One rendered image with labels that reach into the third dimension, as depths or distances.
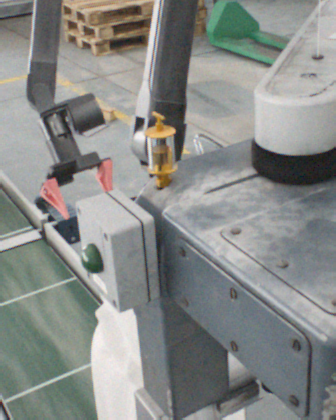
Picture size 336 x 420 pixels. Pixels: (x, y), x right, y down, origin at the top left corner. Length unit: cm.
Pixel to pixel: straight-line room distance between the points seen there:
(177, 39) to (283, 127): 34
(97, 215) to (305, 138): 20
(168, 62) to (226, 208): 36
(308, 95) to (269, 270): 19
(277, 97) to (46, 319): 156
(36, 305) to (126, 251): 156
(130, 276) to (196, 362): 15
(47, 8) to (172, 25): 49
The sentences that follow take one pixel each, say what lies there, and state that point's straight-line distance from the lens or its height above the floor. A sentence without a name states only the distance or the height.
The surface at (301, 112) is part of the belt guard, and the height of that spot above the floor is 141.
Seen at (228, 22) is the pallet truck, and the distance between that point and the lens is 629.
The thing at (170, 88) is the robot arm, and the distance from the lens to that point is 91.
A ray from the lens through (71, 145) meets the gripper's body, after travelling 129.
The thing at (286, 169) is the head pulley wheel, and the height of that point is 135.
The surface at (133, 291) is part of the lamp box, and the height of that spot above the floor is 126.
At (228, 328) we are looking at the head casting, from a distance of 55.
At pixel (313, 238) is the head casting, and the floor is 134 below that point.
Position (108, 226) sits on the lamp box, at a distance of 59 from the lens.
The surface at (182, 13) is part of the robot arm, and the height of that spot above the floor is 143.
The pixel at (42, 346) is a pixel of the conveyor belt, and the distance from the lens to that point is 198.
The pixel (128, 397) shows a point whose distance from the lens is 122.
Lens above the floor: 162
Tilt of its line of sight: 27 degrees down
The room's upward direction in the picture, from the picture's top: 4 degrees counter-clockwise
